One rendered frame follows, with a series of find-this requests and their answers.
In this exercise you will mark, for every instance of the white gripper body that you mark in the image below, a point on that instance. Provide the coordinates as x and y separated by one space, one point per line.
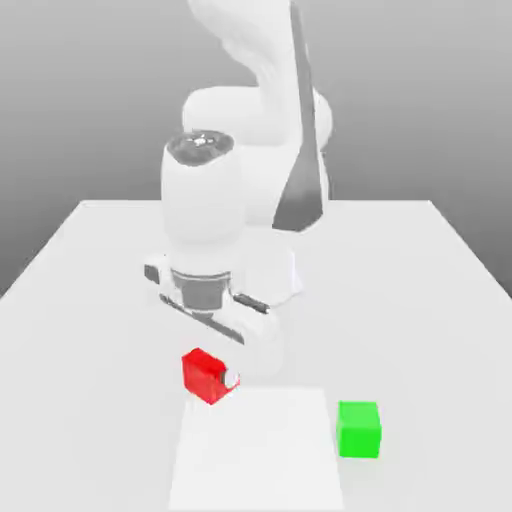
256 348

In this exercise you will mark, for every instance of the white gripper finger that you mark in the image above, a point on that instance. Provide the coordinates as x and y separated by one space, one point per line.
231 378

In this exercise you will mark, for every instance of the small red cube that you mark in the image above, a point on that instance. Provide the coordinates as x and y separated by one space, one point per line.
202 376

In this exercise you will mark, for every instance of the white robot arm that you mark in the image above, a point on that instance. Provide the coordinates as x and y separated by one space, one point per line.
200 208

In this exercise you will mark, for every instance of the small green cube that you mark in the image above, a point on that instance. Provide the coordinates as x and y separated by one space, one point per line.
358 430

